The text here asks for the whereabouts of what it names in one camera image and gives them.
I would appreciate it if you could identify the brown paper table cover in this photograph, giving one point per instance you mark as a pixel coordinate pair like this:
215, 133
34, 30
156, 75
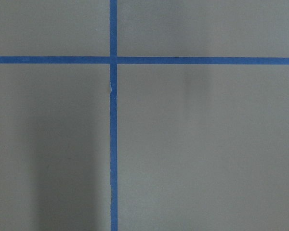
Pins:
200, 147

